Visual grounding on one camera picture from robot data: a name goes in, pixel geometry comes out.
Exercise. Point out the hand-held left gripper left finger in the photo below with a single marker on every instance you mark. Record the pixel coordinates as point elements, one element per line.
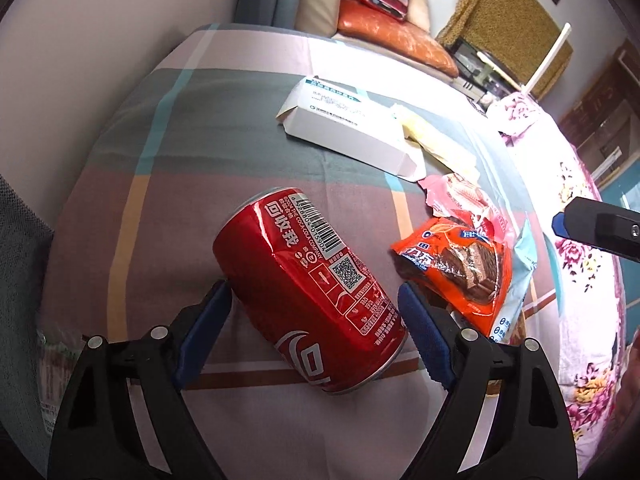
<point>200,340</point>

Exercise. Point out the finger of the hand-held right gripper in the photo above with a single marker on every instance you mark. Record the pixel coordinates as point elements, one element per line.
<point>590,225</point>

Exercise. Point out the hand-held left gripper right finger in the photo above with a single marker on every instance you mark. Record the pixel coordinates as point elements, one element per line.
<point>425,340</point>

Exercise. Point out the light blue snack packet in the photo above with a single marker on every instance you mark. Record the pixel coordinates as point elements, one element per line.
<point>522,270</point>

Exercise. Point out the orange chocolate wafer packet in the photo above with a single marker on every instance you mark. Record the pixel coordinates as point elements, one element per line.
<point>450,260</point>

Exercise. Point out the red soda can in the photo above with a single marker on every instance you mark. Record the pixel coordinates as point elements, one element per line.
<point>310,300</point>

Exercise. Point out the pink snack wrapper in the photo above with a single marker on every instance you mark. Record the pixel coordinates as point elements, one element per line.
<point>465,195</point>

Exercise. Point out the yellow plastic wrapper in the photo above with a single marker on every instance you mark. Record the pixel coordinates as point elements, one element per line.
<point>440,145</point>

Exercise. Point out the white medicine box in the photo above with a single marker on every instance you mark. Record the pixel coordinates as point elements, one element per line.
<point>345,130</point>

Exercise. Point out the pink floral bedsheet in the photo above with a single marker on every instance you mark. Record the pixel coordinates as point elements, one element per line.
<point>590,285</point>

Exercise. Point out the dark wooden cabinet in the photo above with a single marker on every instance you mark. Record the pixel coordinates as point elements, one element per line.
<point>605,105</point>

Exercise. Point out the clear printed plastic bag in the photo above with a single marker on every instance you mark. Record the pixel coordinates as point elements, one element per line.
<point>55,375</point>

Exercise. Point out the white pole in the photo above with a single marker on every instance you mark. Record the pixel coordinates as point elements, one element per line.
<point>547,57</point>

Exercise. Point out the grey mesh chair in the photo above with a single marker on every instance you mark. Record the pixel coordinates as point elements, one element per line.
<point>20,260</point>

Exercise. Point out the black glass tv stand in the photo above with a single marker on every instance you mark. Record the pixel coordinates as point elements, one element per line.
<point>475,65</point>

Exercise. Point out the leopard print cloth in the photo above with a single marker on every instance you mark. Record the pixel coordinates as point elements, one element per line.
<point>500,10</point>

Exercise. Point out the orange seat cushion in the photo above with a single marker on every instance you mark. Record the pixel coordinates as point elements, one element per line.
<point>400,40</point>

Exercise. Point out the plain cream pillow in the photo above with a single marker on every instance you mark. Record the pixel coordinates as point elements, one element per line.
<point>420,7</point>

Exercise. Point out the cream leather sofa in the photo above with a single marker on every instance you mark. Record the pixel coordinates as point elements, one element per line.
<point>312,10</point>

